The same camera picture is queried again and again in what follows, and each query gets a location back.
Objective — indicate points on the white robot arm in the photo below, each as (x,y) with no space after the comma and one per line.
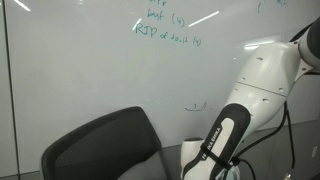
(266,73)

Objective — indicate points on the narrow white whiteboard panel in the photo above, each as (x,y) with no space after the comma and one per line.
(4,100)

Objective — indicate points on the black mesh office chair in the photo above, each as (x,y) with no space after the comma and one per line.
(100,146)

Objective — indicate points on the large white whiteboard panel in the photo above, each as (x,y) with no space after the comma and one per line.
(83,66)

